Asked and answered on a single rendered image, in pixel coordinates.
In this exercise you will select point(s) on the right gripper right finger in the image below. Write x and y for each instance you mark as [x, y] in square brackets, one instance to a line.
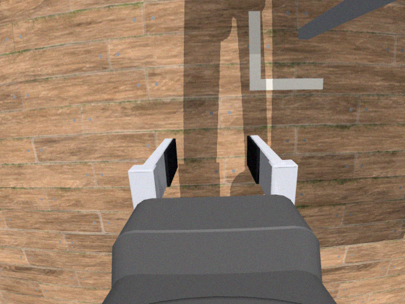
[283, 180]

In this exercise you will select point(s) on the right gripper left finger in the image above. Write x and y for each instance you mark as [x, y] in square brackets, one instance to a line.
[142, 186]

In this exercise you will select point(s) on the wooden table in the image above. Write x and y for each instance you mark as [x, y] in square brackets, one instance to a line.
[332, 22]

